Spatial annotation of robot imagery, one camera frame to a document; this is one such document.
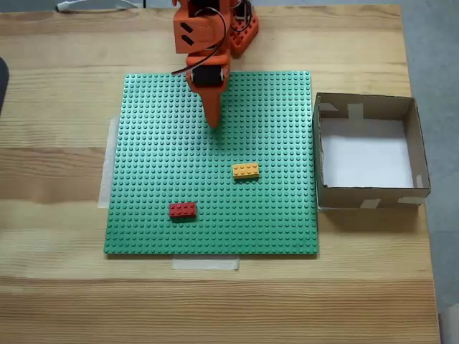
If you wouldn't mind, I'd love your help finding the black rounded object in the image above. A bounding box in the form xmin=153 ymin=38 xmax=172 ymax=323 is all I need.
xmin=0 ymin=56 xmax=11 ymax=115

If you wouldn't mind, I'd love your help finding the green lego baseplate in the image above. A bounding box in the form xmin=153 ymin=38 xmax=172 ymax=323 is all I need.
xmin=103 ymin=70 xmax=320 ymax=256

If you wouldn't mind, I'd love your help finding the gripper motor cable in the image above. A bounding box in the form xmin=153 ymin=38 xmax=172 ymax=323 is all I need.
xmin=171 ymin=10 xmax=228 ymax=77

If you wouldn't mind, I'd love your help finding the red lego block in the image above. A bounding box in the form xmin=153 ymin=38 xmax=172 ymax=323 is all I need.
xmin=169 ymin=202 xmax=198 ymax=219

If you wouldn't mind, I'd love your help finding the yellow lego block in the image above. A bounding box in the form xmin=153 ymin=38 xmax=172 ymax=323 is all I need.
xmin=232 ymin=163 xmax=261 ymax=180

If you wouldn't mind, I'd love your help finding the long masking tape strip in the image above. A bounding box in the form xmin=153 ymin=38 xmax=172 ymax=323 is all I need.
xmin=98 ymin=116 xmax=120 ymax=209

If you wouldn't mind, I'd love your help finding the open cardboard box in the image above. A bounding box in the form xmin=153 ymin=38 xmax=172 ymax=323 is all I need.
xmin=312 ymin=92 xmax=432 ymax=212

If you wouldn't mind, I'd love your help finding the short masking tape strip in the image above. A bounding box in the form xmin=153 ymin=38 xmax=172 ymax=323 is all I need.
xmin=171 ymin=257 xmax=240 ymax=272

